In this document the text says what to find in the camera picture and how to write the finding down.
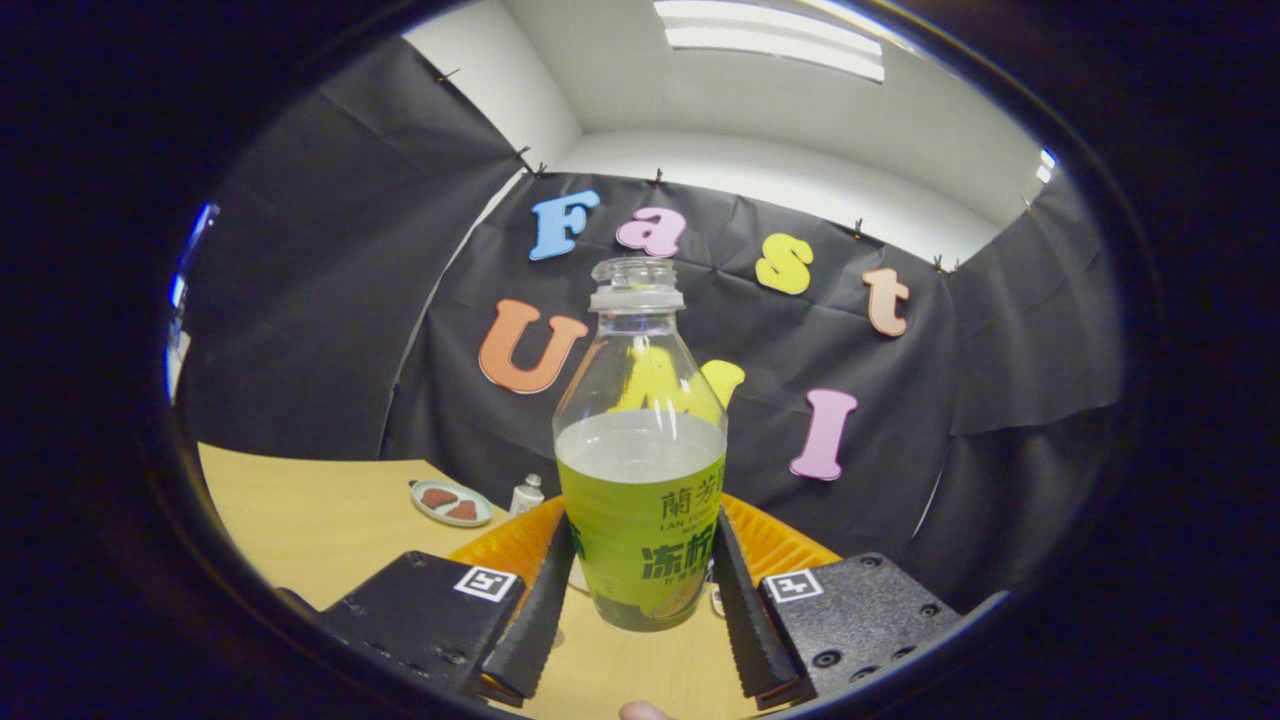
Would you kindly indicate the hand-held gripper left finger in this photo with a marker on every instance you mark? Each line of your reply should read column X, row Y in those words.
column 540, row 620

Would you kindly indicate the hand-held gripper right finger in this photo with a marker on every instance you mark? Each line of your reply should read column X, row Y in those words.
column 750, row 630

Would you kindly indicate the green label juice bottle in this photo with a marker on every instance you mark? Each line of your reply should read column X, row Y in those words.
column 640, row 520

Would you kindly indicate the slim green label bottle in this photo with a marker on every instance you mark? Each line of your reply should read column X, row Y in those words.
column 526, row 497

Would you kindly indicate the pale green plate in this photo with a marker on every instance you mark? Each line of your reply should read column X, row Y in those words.
column 485, row 510

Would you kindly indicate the brown food piece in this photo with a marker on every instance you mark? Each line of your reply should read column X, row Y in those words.
column 438, row 497
column 462, row 511

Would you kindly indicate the wooden table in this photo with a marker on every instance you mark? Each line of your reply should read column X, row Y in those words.
column 300, row 520

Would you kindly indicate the ceiling light panel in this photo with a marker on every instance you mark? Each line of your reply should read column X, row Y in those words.
column 770, row 40

